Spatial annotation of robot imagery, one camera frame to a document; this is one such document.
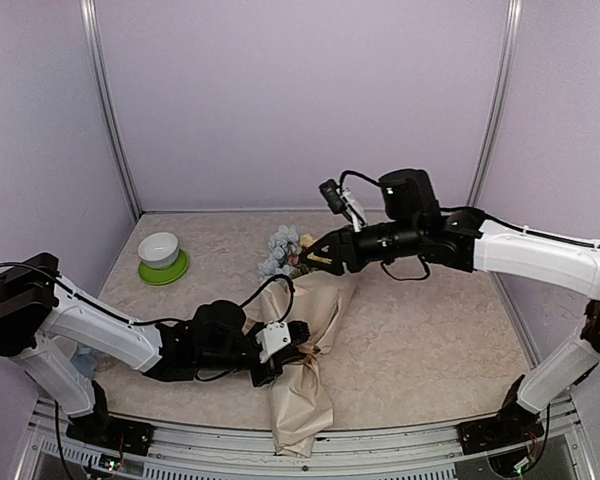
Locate left aluminium corner post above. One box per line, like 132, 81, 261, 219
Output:
80, 0, 143, 223

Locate yellow fake flower stem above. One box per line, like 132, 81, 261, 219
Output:
299, 234, 315, 250

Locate right aluminium corner post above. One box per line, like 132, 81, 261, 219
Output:
466, 0, 524, 207

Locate green plate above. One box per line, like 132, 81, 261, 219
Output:
138, 249, 189, 286

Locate aluminium corner post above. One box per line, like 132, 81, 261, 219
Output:
80, 0, 143, 223
466, 0, 524, 207

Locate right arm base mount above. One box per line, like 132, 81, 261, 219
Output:
457, 375, 545, 455

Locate light blue mug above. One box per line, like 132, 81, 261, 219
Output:
71, 347, 98, 380

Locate blue fake flower stem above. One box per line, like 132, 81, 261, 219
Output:
257, 225, 301, 280

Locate brown ribbon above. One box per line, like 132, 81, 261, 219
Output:
298, 343, 321, 365

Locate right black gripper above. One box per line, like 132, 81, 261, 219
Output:
296, 218, 421, 277

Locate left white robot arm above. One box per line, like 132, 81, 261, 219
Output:
0, 252, 310, 445

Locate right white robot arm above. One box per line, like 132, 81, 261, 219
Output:
300, 169, 600, 444

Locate pink wrapping paper sheet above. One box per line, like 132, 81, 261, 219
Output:
268, 271, 358, 458

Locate front aluminium rail frame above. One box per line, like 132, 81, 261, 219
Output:
11, 397, 599, 479

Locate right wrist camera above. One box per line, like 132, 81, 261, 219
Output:
319, 179, 367, 232

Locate white bowl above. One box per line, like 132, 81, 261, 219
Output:
137, 232, 180, 269

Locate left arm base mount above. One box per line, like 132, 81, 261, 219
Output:
66, 380, 155, 456

